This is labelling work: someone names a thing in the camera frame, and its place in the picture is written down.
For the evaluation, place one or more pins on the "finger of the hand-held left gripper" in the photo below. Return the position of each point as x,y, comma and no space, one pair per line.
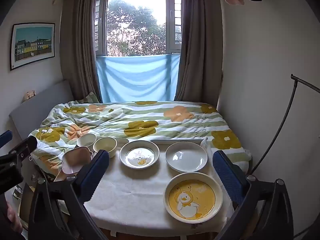
21,148
5,138

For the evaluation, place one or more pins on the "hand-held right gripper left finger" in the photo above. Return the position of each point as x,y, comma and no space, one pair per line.
96,173

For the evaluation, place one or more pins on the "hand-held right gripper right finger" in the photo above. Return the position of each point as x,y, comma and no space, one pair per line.
226,176

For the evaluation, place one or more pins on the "pink flower-shaped dish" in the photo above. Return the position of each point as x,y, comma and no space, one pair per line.
75,160

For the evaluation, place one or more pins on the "cream bowl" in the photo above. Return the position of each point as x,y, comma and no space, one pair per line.
105,145

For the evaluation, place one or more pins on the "small white bowl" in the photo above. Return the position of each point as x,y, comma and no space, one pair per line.
86,140

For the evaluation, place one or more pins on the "yellow duck print plate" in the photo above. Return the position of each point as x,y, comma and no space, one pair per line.
192,197

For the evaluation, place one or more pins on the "plain white plate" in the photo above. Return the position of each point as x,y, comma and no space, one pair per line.
186,158

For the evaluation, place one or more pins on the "white duck bowl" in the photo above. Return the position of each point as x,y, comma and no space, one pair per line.
139,156

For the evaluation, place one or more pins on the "person's left hand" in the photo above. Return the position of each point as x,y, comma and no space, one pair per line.
13,216

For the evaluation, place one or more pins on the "white floral tablecloth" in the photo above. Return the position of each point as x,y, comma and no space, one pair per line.
135,190

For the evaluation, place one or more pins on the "small figurine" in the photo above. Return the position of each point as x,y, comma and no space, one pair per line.
30,95

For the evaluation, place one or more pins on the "grey padded headboard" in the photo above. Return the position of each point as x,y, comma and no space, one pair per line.
42,102

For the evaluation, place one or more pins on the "green striped pillow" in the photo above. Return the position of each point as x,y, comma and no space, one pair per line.
90,97

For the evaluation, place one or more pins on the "green striped floral blanket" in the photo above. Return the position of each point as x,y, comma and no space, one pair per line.
150,117

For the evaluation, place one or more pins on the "black lamp stand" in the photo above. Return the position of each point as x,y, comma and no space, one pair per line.
287,112

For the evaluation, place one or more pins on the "framed houses picture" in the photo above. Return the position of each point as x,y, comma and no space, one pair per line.
32,45

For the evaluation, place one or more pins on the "light blue cloth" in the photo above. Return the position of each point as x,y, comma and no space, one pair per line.
137,78

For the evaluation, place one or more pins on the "window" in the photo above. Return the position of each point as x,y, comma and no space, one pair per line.
136,22

